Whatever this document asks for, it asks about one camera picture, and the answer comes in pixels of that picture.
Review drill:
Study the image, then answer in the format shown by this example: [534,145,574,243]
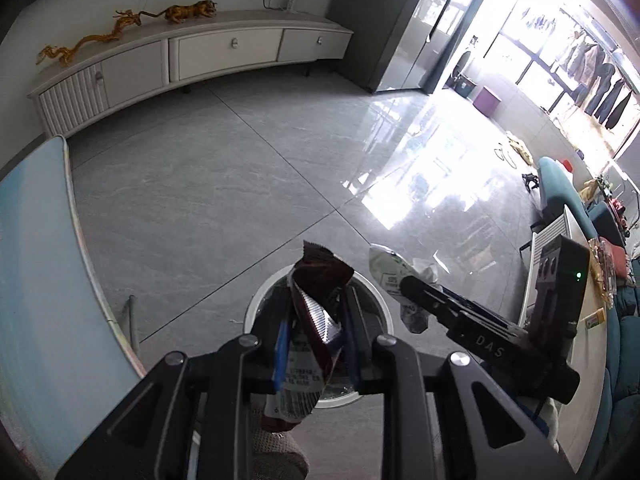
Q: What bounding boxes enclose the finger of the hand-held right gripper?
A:
[399,275,469,334]

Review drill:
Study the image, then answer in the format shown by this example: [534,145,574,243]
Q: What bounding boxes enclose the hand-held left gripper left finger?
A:
[55,287,292,480]

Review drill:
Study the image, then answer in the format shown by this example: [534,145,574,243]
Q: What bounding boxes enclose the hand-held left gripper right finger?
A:
[342,285,576,480]

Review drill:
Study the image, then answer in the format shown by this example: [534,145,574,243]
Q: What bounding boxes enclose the dark red silver-lined wrapper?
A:
[262,240,355,433]

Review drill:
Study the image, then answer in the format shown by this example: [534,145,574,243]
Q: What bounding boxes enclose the round white trash can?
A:
[245,266,394,408]

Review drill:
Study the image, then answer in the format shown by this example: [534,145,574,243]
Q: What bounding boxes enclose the white green plastic bag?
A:
[367,243,441,335]

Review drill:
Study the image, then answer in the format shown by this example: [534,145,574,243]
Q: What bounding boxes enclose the white side table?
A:
[517,205,608,471]

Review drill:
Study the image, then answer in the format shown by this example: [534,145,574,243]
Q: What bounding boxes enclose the pink cushion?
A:
[602,240,628,278]

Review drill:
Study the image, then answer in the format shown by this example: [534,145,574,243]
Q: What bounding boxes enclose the beige knit cloth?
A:
[247,395,311,480]

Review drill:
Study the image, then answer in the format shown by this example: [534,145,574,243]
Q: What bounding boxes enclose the teal sofa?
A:
[537,156,640,476]

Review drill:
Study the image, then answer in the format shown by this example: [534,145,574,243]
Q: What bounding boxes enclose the yellow cloth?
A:
[505,132,533,163]

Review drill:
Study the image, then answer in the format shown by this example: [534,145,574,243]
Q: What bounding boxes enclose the purple stool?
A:
[472,86,502,115]

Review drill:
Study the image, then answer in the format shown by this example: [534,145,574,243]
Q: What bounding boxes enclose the dark storage bin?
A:
[450,72,478,98]

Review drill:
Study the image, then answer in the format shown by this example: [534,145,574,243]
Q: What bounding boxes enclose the row of hanging clothes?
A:
[520,5,640,131]

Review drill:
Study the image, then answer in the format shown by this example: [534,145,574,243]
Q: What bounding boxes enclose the landscape printed coffee table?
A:
[0,135,148,461]

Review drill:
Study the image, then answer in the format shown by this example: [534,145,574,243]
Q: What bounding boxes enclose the tall grey cabinet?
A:
[325,0,471,93]

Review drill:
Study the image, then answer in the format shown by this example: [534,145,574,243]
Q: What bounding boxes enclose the white television stand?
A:
[27,9,355,138]

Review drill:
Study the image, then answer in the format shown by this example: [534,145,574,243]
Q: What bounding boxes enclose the golden tiger figurine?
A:
[165,0,219,25]

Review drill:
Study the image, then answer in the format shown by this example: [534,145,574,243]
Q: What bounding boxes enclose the golden dragon figurine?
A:
[35,8,147,67]

